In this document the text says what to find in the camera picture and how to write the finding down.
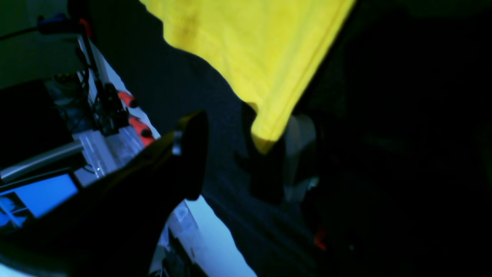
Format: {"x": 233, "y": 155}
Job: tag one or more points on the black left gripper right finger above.
{"x": 265, "y": 170}

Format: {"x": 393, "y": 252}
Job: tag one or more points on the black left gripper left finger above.
{"x": 111, "y": 228}

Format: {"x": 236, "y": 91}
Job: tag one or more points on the yellow t-shirt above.
{"x": 267, "y": 50}

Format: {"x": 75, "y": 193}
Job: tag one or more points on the clear plastic box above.
{"x": 105, "y": 154}

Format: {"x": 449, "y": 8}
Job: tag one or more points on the computer monitor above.
{"x": 30, "y": 199}

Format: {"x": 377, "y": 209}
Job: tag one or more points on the black table cloth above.
{"x": 387, "y": 169}

